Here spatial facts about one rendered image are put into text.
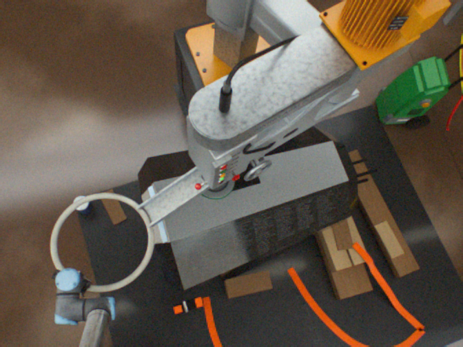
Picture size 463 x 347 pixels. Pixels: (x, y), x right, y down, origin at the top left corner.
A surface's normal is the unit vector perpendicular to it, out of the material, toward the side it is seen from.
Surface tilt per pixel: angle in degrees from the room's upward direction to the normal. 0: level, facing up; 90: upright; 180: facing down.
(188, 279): 45
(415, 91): 72
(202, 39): 0
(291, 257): 0
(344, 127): 0
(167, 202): 16
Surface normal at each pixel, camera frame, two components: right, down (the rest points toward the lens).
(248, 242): 0.29, 0.42
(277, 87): 0.07, -0.30
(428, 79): -0.50, -0.22
